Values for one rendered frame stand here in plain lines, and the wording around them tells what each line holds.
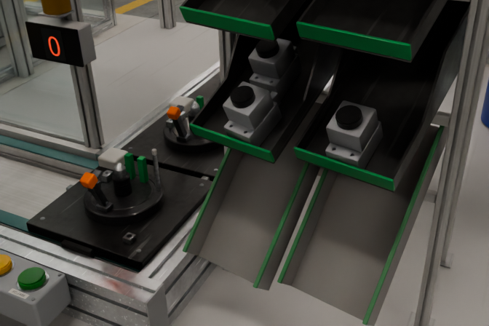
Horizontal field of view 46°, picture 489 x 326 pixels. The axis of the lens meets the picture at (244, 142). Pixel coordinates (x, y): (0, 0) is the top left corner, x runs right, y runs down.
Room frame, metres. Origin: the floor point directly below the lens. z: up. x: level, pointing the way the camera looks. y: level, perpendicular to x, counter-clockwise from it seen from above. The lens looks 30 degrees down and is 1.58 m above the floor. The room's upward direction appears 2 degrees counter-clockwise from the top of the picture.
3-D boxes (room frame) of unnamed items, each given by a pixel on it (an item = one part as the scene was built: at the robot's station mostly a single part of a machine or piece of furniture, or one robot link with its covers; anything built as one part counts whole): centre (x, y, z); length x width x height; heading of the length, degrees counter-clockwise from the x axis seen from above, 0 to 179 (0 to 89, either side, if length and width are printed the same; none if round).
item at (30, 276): (0.65, 0.33, 0.96); 0.04 x 0.04 x 0.02
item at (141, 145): (1.07, 0.10, 1.01); 0.24 x 0.24 x 0.13; 63
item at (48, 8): (1.03, 0.33, 1.28); 0.05 x 0.05 x 0.05
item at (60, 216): (0.84, 0.22, 0.96); 0.24 x 0.24 x 0.02; 63
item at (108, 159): (0.97, 0.26, 0.97); 0.05 x 0.05 x 0.04; 63
